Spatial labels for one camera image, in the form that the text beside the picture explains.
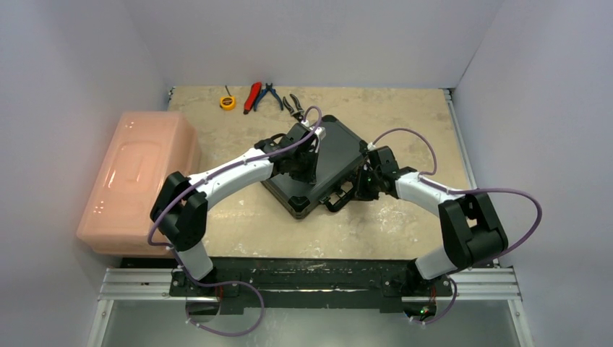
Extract black poker carrying case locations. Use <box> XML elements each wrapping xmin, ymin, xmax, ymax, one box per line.
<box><xmin>262</xmin><ymin>115</ymin><xmax>367</xmax><ymax>220</ymax></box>

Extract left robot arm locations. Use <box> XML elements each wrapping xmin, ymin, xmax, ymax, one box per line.
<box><xmin>147</xmin><ymin>129</ymin><xmax>321</xmax><ymax>296</ymax></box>

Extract yellow tape measure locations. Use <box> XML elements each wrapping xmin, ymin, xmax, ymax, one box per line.
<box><xmin>219</xmin><ymin>85</ymin><xmax>236</xmax><ymax>111</ymax></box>

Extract orange plastic storage bin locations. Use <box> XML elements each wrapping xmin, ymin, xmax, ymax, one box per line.
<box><xmin>76</xmin><ymin>111</ymin><xmax>201</xmax><ymax>257</ymax></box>

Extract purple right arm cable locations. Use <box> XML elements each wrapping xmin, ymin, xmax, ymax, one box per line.
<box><xmin>369</xmin><ymin>127</ymin><xmax>544</xmax><ymax>269</ymax></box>

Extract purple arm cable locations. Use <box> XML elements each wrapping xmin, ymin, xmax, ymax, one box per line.
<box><xmin>369</xmin><ymin>127</ymin><xmax>544</xmax><ymax>269</ymax></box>
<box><xmin>147</xmin><ymin>106</ymin><xmax>322</xmax><ymax>288</ymax></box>

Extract black grey wire strippers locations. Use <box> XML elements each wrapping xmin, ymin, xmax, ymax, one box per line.
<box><xmin>282</xmin><ymin>94</ymin><xmax>305</xmax><ymax>122</ymax></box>

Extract red handled pliers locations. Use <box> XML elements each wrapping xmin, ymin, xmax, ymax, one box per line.
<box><xmin>243</xmin><ymin>82</ymin><xmax>262</xmax><ymax>115</ymax></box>

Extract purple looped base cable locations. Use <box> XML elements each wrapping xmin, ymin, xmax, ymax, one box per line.
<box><xmin>184</xmin><ymin>280</ymin><xmax>266</xmax><ymax>336</ymax></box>

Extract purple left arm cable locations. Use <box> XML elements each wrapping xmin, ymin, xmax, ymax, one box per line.
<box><xmin>147</xmin><ymin>106</ymin><xmax>322</xmax><ymax>288</ymax></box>

